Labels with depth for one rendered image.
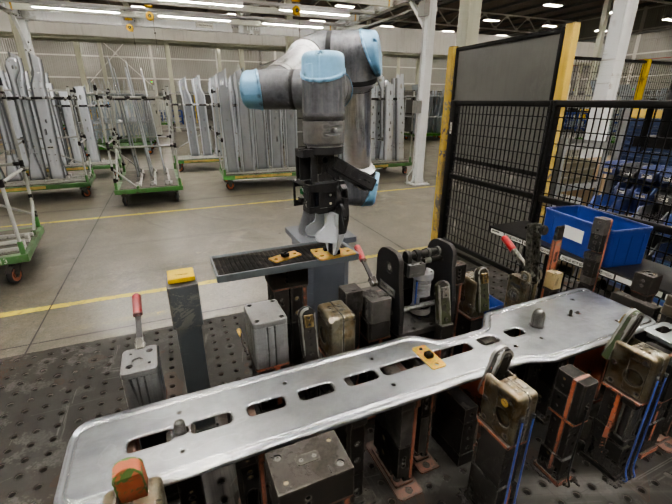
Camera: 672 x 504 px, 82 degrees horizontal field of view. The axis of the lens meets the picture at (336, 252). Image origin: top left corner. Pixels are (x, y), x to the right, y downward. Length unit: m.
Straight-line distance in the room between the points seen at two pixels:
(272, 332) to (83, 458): 0.38
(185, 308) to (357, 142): 0.69
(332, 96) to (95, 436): 0.71
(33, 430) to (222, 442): 0.77
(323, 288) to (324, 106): 0.84
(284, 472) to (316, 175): 0.48
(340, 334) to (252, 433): 0.30
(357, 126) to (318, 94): 0.54
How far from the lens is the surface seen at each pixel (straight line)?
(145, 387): 0.89
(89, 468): 0.81
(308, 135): 0.71
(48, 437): 1.39
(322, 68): 0.70
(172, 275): 1.00
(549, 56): 3.24
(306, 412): 0.79
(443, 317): 1.08
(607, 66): 5.42
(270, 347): 0.88
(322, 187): 0.71
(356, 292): 0.99
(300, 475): 0.66
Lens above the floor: 1.54
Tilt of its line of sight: 21 degrees down
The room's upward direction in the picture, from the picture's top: straight up
